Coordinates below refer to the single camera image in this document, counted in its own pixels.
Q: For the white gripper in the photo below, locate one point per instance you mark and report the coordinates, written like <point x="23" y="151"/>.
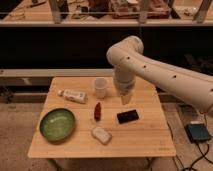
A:
<point x="126" y="95"/>

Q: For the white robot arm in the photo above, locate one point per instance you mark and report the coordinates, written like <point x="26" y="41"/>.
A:
<point x="128" y="61"/>

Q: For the black rectangular sponge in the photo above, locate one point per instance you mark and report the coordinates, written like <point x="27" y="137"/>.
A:
<point x="127" y="116"/>

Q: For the translucent plastic cup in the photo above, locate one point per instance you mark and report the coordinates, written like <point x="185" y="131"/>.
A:
<point x="100" y="86"/>

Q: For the white plastic bottle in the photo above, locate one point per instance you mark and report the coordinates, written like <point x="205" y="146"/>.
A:
<point x="73" y="95"/>

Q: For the wooden folding table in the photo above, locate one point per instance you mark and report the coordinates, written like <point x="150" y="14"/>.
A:
<point x="149" y="136"/>

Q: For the green bowl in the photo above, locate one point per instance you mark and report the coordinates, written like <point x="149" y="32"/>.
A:
<point x="57" y="124"/>

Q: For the black foot pedal box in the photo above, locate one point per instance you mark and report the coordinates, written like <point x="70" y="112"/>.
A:
<point x="197" y="133"/>

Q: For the red tray on shelf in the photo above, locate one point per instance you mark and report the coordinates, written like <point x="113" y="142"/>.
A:
<point x="132" y="8"/>

